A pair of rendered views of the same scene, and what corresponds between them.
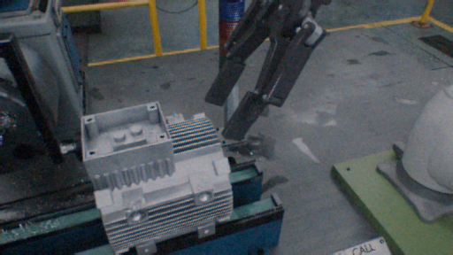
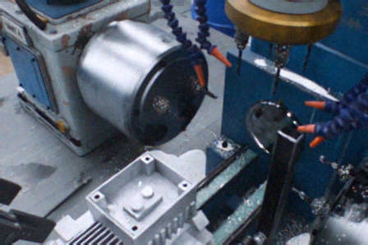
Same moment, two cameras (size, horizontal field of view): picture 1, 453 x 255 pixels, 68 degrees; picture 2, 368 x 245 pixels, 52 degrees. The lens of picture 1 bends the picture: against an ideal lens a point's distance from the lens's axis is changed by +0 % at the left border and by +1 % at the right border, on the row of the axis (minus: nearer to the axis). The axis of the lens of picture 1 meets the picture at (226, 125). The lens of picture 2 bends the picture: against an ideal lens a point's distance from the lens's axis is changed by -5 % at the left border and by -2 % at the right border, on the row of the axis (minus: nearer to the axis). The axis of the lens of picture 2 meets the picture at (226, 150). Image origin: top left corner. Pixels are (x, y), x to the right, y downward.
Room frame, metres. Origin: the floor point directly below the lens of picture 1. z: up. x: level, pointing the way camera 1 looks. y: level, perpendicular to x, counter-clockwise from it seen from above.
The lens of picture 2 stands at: (0.71, 0.05, 1.57)
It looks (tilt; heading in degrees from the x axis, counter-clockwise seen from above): 46 degrees down; 144
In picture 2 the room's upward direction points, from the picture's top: 5 degrees clockwise
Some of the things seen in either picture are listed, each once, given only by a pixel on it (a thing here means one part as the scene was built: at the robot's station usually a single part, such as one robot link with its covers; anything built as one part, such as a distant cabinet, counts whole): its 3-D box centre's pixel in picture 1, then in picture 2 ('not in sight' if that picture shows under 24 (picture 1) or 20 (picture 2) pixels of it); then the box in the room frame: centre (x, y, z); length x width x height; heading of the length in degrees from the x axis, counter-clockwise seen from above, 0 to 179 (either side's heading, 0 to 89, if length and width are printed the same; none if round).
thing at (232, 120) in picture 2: not in sight; (286, 131); (0.24, 0.55, 0.97); 0.30 x 0.11 x 0.34; 19
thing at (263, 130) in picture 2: not in sight; (273, 131); (0.26, 0.49, 1.01); 0.15 x 0.02 x 0.15; 19
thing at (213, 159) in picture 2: not in sight; (223, 160); (0.17, 0.43, 0.86); 0.07 x 0.06 x 0.12; 19
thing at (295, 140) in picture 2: (37, 105); (274, 196); (0.46, 0.32, 1.12); 0.04 x 0.03 x 0.26; 109
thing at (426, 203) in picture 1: (426, 171); not in sight; (0.56, -0.49, 0.86); 0.22 x 0.18 x 0.06; 15
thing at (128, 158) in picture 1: (128, 145); (144, 205); (0.38, 0.15, 1.11); 0.12 x 0.11 x 0.07; 110
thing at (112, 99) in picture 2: not in sight; (131, 73); (-0.04, 0.29, 1.04); 0.37 x 0.25 x 0.25; 19
